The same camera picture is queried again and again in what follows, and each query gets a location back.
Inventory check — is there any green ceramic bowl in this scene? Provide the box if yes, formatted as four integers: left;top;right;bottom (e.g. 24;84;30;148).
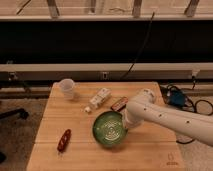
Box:
92;111;128;148

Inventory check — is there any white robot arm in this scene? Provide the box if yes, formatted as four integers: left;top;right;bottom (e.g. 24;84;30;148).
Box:
122;89;213;147

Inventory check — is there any brown chocolate bar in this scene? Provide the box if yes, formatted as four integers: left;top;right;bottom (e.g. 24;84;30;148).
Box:
111;97;128;112

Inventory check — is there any clear plastic measuring cup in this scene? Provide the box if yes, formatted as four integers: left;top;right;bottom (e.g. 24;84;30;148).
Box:
58;79;75;100

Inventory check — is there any red pocket knife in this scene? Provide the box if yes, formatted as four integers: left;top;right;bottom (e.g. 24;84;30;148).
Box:
57;129;71;153

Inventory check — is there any blue power adapter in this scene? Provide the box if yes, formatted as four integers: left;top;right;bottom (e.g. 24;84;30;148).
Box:
168;91;186;107

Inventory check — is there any black chair base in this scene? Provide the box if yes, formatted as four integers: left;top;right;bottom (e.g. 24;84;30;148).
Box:
0;108;29;164

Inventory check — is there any black hanging cable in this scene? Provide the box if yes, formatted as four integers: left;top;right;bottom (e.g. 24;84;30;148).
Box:
118;11;156;82

